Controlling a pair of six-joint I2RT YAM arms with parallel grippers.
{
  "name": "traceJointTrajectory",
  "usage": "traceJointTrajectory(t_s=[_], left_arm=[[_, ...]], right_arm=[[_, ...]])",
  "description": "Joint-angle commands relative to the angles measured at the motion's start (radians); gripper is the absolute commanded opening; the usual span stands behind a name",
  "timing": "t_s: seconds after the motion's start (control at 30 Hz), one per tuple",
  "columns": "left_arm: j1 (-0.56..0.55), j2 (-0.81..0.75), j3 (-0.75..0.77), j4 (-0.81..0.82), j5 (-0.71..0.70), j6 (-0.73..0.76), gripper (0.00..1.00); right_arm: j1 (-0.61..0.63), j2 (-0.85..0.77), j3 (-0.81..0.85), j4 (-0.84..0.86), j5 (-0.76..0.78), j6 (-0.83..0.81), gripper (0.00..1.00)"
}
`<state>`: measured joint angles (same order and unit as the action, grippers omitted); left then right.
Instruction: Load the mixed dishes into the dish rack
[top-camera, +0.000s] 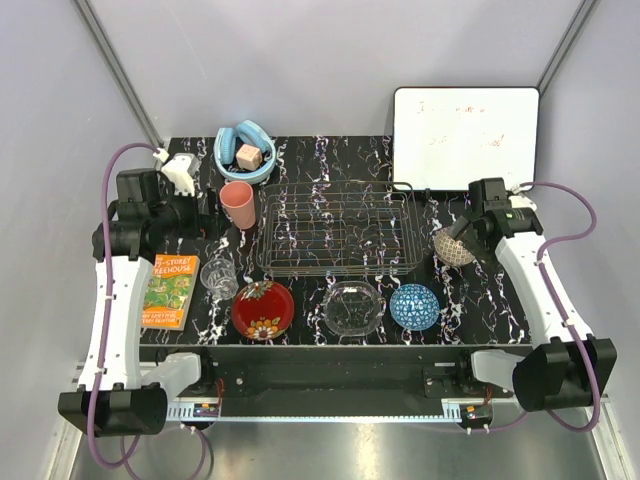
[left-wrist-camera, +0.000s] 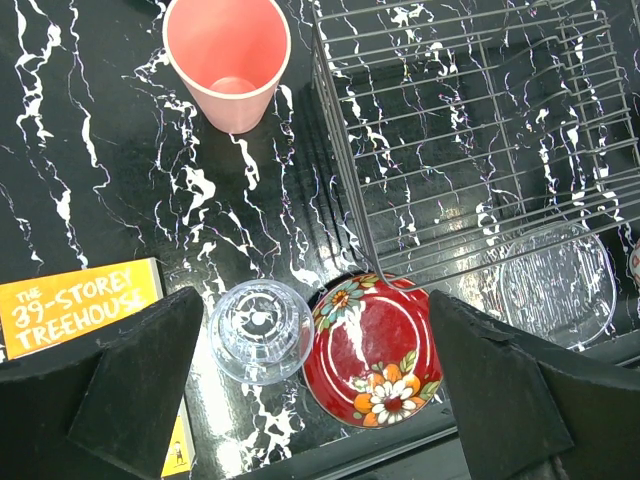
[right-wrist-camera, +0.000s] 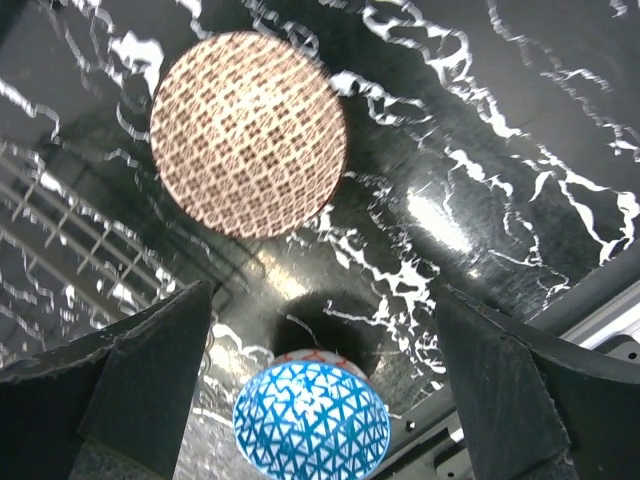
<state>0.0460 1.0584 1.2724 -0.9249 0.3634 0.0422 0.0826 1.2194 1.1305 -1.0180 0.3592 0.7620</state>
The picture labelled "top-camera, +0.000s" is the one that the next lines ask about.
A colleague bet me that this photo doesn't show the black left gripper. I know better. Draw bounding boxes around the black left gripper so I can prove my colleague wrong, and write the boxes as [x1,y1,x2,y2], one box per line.
[151,182,231,240]

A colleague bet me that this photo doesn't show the beige patterned bowl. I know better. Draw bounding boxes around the beige patterned bowl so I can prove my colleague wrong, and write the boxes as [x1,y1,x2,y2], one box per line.
[433,228,475,268]

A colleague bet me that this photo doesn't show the clear faceted glass tumbler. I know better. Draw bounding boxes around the clear faceted glass tumbler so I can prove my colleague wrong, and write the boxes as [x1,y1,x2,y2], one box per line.
[200,258,239,301]

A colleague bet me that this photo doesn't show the blue patterned bowl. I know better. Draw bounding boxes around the blue patterned bowl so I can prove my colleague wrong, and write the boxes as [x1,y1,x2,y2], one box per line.
[389,284,441,331]

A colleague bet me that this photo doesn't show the red floral plate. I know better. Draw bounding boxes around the red floral plate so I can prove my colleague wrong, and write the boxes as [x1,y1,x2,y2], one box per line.
[232,280,295,342]

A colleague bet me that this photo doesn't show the clear glass dish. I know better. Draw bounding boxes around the clear glass dish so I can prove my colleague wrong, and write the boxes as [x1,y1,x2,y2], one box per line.
[322,280,386,337]

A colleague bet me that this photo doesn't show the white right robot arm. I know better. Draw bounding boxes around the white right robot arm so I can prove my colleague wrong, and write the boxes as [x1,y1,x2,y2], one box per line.
[448,178,617,412]

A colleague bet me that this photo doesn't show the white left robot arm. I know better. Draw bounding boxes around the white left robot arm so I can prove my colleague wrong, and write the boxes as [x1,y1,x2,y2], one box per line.
[57,168,216,437]

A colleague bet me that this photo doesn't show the pink plastic cup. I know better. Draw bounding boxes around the pink plastic cup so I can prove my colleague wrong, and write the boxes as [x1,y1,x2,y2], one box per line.
[220,181,256,230]

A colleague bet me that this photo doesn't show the light blue headphones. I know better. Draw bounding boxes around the light blue headphones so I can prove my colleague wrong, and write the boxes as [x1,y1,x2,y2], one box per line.
[214,120,276,184]

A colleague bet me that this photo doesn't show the pink dice cube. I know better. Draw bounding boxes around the pink dice cube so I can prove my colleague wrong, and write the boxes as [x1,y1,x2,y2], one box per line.
[236,144,263,172]

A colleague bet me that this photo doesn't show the white dry-erase board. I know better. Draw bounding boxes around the white dry-erase board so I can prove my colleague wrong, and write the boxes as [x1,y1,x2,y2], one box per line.
[393,87,540,191]

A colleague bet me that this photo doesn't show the orange treehouse book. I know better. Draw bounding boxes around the orange treehouse book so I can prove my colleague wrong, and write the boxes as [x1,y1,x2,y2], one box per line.
[141,254,200,331]

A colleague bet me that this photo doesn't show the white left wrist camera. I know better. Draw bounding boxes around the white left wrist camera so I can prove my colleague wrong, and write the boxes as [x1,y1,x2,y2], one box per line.
[161,153,200,197]

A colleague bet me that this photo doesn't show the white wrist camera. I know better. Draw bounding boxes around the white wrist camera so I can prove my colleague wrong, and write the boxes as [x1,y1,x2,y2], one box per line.
[161,153,200,197]
[507,185,537,211]

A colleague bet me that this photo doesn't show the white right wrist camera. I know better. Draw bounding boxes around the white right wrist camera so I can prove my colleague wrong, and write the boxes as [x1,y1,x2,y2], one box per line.
[507,185,537,211]

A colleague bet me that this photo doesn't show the wire dish rack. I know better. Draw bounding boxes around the wire dish rack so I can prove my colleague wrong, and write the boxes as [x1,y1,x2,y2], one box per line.
[257,180,423,277]

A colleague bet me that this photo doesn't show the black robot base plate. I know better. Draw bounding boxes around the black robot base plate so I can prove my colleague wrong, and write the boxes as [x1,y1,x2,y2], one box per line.
[140,345,517,423]

